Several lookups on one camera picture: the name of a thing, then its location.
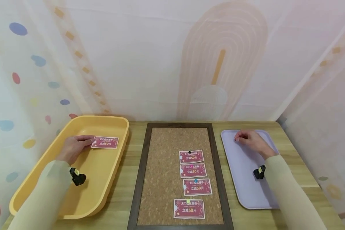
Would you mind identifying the person's left forearm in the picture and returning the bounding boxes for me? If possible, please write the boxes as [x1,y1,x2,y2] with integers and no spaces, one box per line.
[7,160,75,230]

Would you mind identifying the yellow plastic tray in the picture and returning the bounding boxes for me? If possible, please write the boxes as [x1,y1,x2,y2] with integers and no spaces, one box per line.
[9,115,130,220]

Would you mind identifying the person's right hand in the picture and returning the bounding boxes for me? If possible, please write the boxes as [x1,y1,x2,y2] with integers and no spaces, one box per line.
[234,129,278,160]

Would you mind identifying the lilac flat tray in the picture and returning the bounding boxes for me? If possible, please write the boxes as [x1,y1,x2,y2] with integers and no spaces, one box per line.
[221,129,281,210]

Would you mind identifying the person's left hand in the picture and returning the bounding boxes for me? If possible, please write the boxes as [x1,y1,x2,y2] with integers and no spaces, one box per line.
[56,135,96,166]

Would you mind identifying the dark framed cork board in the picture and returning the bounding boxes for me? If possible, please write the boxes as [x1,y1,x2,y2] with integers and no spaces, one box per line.
[127,123,234,230]

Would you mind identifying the black wrist band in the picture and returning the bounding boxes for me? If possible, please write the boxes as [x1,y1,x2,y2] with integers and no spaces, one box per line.
[69,167,87,186]
[253,165,266,180]

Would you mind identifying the person's right forearm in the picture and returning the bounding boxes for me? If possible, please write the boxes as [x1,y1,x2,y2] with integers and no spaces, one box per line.
[264,155,329,230]

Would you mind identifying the red coupon card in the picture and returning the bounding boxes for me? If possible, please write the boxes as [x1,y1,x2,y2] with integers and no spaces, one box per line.
[183,179,213,196]
[91,136,119,150]
[179,150,204,164]
[180,163,207,179]
[173,199,205,219]

